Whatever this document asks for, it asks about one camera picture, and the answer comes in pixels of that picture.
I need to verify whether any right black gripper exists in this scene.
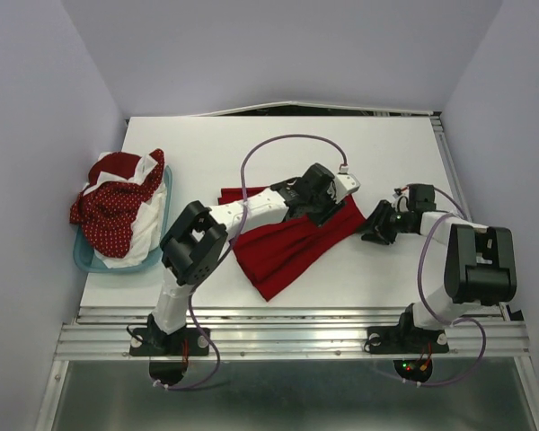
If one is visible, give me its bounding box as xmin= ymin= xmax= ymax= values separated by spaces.
xmin=352 ymin=198 xmax=412 ymax=243

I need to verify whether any plain red skirt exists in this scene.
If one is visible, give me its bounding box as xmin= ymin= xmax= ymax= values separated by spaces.
xmin=234 ymin=197 xmax=366 ymax=301

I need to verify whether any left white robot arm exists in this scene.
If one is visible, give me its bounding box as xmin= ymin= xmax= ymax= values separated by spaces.
xmin=127 ymin=163 xmax=360 ymax=356

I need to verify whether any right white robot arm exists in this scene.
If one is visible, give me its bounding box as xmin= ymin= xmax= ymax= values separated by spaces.
xmin=361 ymin=183 xmax=517 ymax=355

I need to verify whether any red polka dot skirt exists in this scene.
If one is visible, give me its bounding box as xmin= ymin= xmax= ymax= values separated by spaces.
xmin=68 ymin=148 xmax=167 ymax=259

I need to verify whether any teal plastic basket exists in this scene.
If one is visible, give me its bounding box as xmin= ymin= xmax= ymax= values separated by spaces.
xmin=73 ymin=165 xmax=172 ymax=275

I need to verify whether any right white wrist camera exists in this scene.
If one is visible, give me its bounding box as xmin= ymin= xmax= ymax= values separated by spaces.
xmin=392 ymin=186 xmax=409 ymax=212

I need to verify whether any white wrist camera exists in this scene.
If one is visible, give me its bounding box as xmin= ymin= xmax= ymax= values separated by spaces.
xmin=392 ymin=186 xmax=409 ymax=212
xmin=334 ymin=173 xmax=360 ymax=200

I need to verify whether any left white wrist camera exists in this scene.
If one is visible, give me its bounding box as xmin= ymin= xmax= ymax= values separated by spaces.
xmin=334 ymin=173 xmax=360 ymax=200

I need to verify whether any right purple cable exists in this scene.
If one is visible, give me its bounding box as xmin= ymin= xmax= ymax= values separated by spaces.
xmin=397 ymin=186 xmax=487 ymax=390

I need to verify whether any purple cable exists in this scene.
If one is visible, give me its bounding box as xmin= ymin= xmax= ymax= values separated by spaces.
xmin=397 ymin=186 xmax=487 ymax=390
xmin=150 ymin=133 xmax=350 ymax=391

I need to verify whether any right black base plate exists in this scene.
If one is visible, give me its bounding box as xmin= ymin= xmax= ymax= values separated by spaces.
xmin=364 ymin=326 xmax=449 ymax=356

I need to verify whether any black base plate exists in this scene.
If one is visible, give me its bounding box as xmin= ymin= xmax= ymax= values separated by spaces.
xmin=364 ymin=326 xmax=449 ymax=356
xmin=126 ymin=327 xmax=209 ymax=357

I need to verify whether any aluminium frame rail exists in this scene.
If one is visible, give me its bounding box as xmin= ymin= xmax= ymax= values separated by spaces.
xmin=37 ymin=115 xmax=539 ymax=430

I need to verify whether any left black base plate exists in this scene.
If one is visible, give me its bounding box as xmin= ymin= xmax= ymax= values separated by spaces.
xmin=126 ymin=327 xmax=209 ymax=357

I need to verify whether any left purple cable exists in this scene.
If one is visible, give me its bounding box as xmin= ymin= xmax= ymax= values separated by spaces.
xmin=150 ymin=133 xmax=350 ymax=391

